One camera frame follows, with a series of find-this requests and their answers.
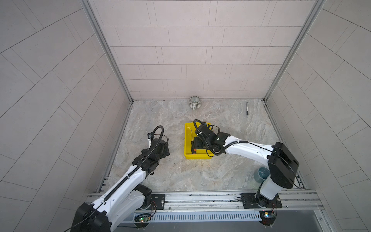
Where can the left aluminium corner post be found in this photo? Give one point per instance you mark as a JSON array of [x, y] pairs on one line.
[[103, 42]]

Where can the right aluminium corner post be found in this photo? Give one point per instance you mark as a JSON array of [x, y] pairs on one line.
[[313, 14]]

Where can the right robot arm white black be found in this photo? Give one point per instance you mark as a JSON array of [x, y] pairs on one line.
[[290, 162]]

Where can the white slotted cable duct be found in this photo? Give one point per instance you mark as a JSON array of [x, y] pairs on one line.
[[169, 217]]

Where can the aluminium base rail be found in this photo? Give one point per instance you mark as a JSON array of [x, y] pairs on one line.
[[218, 201]]

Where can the white ribbed ceramic cup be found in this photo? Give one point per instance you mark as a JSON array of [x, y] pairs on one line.
[[195, 102]]

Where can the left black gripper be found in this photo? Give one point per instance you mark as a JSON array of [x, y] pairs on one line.
[[164, 153]]

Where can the left green circuit board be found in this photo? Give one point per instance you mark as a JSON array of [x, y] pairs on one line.
[[143, 218]]

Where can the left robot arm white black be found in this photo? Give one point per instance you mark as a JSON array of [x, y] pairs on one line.
[[128, 194]]

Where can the yellow plastic bin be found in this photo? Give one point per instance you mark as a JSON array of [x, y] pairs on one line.
[[193, 141]]

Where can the aluminium corner post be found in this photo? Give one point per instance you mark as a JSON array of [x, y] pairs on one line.
[[103, 42], [313, 14]]

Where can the right circuit board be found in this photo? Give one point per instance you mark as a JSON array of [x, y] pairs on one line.
[[267, 218]]

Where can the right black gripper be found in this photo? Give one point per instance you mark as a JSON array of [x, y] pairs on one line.
[[197, 139]]

